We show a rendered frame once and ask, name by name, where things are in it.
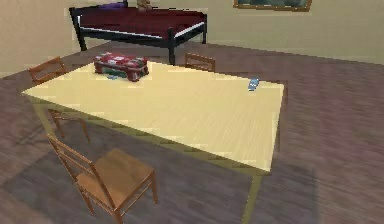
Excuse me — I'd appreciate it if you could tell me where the pale yellow wooden table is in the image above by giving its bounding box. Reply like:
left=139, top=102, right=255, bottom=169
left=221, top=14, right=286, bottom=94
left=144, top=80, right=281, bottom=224
left=21, top=59, right=286, bottom=224

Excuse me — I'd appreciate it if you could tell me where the purple pillow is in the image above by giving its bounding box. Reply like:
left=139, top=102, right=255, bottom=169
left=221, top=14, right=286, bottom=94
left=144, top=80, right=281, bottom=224
left=97, top=1, right=126, bottom=10

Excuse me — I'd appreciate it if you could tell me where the black bed with red cover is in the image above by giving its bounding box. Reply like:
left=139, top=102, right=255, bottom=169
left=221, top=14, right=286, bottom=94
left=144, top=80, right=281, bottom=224
left=68, top=0, right=208, bottom=66

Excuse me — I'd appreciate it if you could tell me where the brown wooden chair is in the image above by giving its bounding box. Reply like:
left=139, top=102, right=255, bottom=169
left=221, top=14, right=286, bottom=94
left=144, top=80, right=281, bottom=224
left=28, top=56, right=92, bottom=144
left=184, top=52, right=217, bottom=73
left=46, top=133, right=159, bottom=224

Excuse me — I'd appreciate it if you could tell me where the brown teddy bear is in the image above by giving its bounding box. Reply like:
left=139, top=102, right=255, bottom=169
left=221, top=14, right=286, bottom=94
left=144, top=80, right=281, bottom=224
left=136, top=0, right=153, bottom=12

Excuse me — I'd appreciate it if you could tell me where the framed picture with brown frame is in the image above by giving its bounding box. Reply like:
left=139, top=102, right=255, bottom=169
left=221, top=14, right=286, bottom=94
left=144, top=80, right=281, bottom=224
left=233, top=0, right=313, bottom=13

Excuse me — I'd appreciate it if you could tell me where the red patterned toolbox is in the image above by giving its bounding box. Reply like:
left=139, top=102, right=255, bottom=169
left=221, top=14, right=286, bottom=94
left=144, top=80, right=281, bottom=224
left=92, top=51, right=150, bottom=83

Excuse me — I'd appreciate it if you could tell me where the small blue white carton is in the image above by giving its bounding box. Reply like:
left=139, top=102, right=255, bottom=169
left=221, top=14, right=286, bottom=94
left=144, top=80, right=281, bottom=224
left=247, top=77, right=261, bottom=92

